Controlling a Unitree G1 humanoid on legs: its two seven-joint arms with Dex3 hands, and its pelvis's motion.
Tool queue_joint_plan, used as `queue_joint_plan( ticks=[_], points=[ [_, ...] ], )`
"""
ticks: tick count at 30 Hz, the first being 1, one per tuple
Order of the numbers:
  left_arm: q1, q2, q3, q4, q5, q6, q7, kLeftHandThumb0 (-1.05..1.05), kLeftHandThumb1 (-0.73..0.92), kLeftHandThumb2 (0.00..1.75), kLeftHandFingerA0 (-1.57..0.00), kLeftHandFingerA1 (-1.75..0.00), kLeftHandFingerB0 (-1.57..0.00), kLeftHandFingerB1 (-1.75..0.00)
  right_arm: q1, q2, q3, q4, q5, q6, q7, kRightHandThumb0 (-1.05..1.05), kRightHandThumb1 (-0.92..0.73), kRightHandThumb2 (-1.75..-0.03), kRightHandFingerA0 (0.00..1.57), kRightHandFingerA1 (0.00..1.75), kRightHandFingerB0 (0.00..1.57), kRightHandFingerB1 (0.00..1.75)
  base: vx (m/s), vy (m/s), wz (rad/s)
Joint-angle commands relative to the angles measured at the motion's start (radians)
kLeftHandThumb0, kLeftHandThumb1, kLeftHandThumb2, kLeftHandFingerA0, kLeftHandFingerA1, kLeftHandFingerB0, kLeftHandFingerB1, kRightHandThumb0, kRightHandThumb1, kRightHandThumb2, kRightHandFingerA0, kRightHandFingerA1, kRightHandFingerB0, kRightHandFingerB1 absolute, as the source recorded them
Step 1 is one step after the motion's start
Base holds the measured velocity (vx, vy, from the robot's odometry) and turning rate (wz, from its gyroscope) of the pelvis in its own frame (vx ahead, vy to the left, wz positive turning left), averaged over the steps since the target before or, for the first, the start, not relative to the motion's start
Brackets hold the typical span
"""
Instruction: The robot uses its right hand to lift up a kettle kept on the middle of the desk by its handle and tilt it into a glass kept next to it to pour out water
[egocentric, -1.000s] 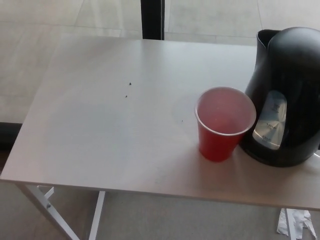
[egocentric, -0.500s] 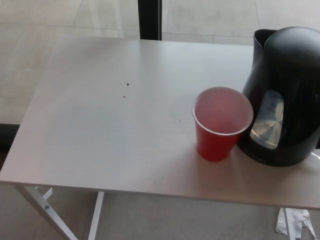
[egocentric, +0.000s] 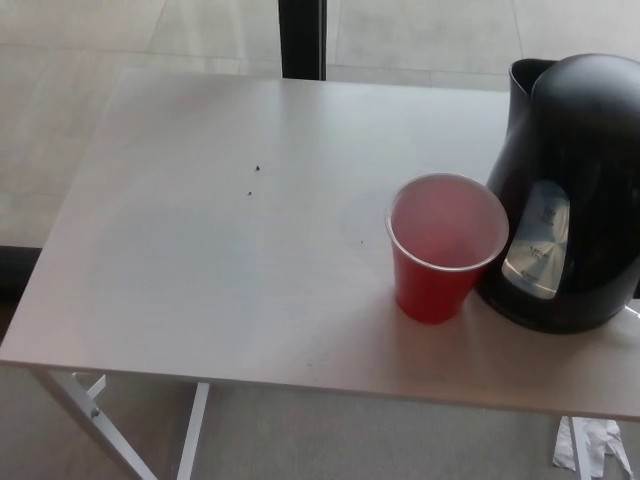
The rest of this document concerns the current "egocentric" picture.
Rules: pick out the black electric kettle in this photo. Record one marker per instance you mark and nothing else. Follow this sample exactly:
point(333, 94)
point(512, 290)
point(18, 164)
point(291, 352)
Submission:
point(590, 150)

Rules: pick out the red plastic cup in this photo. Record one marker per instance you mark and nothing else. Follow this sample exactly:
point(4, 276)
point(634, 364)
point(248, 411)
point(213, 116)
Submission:
point(430, 295)

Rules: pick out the black low floor object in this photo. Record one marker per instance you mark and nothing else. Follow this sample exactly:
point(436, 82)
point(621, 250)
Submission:
point(17, 272)

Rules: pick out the crumpled white paper piece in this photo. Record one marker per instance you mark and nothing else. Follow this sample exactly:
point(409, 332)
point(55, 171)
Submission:
point(602, 435)

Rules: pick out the black window post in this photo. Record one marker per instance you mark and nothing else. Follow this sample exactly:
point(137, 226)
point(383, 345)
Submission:
point(303, 37)

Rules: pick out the white metal desk frame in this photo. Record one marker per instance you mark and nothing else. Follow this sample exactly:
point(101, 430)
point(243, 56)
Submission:
point(80, 402)

